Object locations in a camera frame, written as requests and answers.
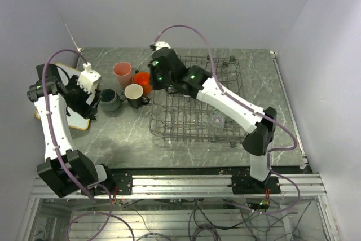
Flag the dark grey glazed mug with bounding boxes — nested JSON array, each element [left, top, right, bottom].
[[99, 89, 126, 112]]

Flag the black glossy mug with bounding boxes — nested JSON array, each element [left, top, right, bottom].
[[124, 84, 150, 109]]

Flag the pink plastic cup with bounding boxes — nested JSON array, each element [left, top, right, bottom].
[[113, 62, 133, 89]]

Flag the orange mug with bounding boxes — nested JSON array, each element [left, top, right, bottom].
[[133, 70, 153, 95]]

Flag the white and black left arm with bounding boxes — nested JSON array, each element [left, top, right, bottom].
[[27, 63, 115, 198]]

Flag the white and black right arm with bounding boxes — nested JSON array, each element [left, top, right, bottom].
[[148, 41, 277, 194]]

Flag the yellow framed whiteboard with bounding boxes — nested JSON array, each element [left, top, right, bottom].
[[45, 63, 101, 130]]

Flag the clear glass cup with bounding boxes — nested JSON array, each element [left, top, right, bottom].
[[208, 113, 225, 135]]

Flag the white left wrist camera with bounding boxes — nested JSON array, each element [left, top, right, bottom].
[[77, 62, 102, 94]]

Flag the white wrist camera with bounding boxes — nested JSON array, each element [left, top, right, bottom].
[[150, 41, 171, 52], [77, 62, 102, 94]]

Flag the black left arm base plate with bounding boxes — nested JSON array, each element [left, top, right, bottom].
[[80, 167, 133, 196]]

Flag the grey wire dish rack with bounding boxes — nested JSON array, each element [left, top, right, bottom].
[[149, 55, 246, 148]]

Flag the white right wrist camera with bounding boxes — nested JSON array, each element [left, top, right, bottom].
[[150, 41, 171, 52]]

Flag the aluminium mounting rail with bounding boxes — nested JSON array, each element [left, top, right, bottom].
[[30, 174, 327, 199]]

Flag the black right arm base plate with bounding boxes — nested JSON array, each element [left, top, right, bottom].
[[230, 173, 281, 195]]

